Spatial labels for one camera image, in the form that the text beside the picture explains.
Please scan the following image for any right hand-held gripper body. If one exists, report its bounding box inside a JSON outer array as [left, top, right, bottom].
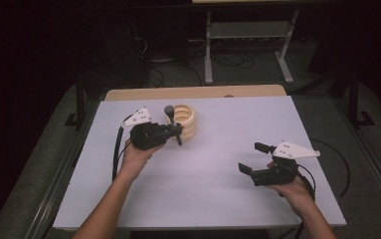
[[250, 140, 321, 187]]

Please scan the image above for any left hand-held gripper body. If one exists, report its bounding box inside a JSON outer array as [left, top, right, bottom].
[[120, 106, 172, 151]]

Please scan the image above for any cream ribbed cup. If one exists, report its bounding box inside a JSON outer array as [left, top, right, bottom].
[[168, 104, 198, 142]]

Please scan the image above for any black makeup brush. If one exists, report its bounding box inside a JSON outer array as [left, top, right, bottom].
[[163, 105, 184, 147]]

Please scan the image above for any person's left hand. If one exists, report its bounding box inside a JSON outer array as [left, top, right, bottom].
[[119, 136, 166, 178]]

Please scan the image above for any person's right hand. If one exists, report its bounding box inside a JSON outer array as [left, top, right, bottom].
[[266, 160, 315, 209]]

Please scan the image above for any light wooden table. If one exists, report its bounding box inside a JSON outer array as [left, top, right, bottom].
[[104, 84, 287, 102]]

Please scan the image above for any black floor stand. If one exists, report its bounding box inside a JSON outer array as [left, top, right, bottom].
[[64, 74, 87, 129], [346, 64, 377, 129]]

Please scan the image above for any white metal stand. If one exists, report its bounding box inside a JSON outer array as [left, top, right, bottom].
[[203, 8, 300, 86]]

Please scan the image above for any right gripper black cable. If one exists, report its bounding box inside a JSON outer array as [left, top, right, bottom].
[[296, 163, 317, 202]]

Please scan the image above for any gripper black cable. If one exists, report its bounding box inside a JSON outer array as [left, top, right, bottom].
[[111, 114, 134, 182], [296, 163, 317, 202]]

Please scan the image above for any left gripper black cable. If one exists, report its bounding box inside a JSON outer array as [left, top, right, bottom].
[[111, 114, 134, 182]]

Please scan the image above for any tangle of floor cables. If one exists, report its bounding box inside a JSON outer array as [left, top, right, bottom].
[[132, 19, 256, 88]]

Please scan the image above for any black cable loop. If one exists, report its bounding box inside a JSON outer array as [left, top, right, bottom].
[[309, 137, 351, 199]]

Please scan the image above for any metal frame rail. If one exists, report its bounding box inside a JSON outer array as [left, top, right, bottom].
[[24, 99, 100, 239], [330, 96, 381, 213]]

